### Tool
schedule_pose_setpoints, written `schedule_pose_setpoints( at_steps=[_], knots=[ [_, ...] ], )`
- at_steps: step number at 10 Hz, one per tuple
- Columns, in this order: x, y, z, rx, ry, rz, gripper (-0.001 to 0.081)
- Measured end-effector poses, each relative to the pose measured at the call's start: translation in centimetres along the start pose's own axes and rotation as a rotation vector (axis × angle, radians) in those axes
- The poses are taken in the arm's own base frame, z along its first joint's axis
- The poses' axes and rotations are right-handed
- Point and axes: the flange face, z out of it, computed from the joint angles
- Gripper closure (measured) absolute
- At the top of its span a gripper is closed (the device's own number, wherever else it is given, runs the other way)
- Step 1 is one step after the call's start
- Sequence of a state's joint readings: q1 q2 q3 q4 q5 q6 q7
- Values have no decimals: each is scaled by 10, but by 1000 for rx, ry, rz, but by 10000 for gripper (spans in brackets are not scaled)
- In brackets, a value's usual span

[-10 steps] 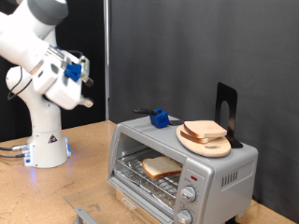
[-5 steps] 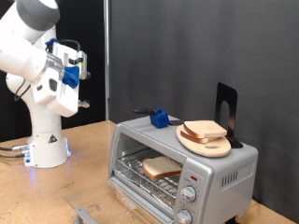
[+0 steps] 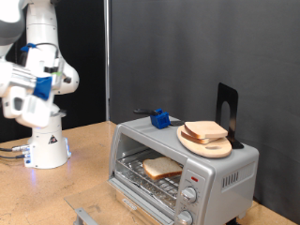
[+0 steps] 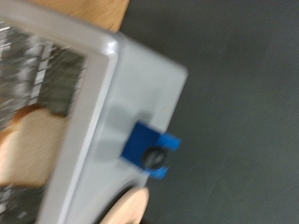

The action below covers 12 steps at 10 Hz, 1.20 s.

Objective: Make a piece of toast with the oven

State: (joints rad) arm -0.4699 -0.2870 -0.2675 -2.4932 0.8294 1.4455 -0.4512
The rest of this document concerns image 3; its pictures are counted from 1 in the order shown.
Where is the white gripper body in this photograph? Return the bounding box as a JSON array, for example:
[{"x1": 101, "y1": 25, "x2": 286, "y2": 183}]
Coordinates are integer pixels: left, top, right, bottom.
[{"x1": 1, "y1": 46, "x2": 59, "y2": 129}]

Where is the glass oven door with handle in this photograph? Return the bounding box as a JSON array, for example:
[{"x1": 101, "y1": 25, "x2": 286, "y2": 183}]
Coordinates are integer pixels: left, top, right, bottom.
[{"x1": 64, "y1": 179, "x2": 158, "y2": 225}]

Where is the white bread slice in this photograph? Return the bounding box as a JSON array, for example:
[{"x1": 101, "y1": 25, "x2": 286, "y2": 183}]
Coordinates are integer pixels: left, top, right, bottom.
[{"x1": 142, "y1": 156, "x2": 184, "y2": 181}]

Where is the silver oven knob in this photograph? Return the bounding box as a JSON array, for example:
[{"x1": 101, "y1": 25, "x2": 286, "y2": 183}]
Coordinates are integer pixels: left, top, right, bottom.
[
  {"x1": 181, "y1": 186, "x2": 199, "y2": 204},
  {"x1": 176, "y1": 209, "x2": 194, "y2": 225}
]

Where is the wooden toy toast slice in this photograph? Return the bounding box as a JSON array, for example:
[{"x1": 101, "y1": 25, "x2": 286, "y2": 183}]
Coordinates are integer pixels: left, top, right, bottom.
[
  {"x1": 180, "y1": 126, "x2": 219, "y2": 145},
  {"x1": 184, "y1": 120, "x2": 229, "y2": 140}
]

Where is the silver toaster oven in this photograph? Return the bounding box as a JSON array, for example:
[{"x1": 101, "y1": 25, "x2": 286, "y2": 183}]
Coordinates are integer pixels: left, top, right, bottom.
[{"x1": 107, "y1": 112, "x2": 261, "y2": 225}]

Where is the black backdrop curtain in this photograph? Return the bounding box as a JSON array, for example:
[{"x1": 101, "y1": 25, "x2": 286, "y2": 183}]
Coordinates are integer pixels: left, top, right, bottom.
[{"x1": 0, "y1": 0, "x2": 108, "y2": 143}]

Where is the metal pole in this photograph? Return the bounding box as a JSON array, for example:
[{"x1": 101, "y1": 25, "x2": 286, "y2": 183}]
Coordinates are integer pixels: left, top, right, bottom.
[{"x1": 103, "y1": 0, "x2": 112, "y2": 122}]

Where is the oval wooden plate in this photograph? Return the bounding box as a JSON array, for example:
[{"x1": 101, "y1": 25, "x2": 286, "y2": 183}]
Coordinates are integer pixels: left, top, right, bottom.
[{"x1": 176, "y1": 124, "x2": 233, "y2": 159}]

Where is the black metal bookend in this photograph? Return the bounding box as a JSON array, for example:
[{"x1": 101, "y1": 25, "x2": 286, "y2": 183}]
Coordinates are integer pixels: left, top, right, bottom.
[{"x1": 215, "y1": 82, "x2": 246, "y2": 150}]

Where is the gray backdrop curtain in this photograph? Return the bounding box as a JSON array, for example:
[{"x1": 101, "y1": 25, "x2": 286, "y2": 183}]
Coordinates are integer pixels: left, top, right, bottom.
[{"x1": 110, "y1": 0, "x2": 300, "y2": 224}]

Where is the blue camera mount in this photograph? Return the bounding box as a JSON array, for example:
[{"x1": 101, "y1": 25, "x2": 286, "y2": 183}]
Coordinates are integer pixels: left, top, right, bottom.
[{"x1": 32, "y1": 76, "x2": 53, "y2": 101}]

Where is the black base cable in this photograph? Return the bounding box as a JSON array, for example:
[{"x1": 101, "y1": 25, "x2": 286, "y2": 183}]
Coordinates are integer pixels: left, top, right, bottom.
[
  {"x1": 0, "y1": 144, "x2": 31, "y2": 154},
  {"x1": 0, "y1": 153, "x2": 27, "y2": 160}
]

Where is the blue cable clip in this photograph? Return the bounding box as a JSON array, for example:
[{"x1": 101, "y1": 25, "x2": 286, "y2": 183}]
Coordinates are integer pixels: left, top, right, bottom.
[{"x1": 20, "y1": 42, "x2": 38, "y2": 53}]

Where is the wire oven rack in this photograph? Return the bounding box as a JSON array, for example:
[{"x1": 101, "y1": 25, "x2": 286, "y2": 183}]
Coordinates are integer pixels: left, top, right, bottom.
[{"x1": 115, "y1": 149, "x2": 185, "y2": 211}]

